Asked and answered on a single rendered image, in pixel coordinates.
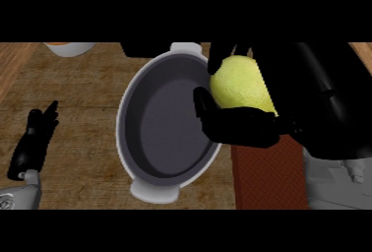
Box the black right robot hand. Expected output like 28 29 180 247
191 41 299 150

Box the tan woven placemat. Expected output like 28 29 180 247
0 41 237 211

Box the yellow lemon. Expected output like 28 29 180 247
208 54 280 117

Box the white cup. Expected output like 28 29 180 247
42 41 98 59

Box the black box-shaped object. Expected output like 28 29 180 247
119 41 174 60

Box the white oval pot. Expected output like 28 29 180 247
115 41 225 205

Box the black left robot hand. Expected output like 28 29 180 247
5 99 60 182

